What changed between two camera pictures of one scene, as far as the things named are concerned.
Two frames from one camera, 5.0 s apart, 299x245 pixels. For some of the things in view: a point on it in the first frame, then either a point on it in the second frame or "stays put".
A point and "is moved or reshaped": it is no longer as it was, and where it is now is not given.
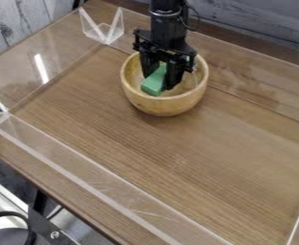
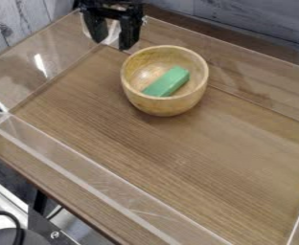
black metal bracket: [44, 229] stays put
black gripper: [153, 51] to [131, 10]
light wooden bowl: [176, 100] stays put
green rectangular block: [153, 83] is moved or reshaped
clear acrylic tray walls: [216, 176] stays put
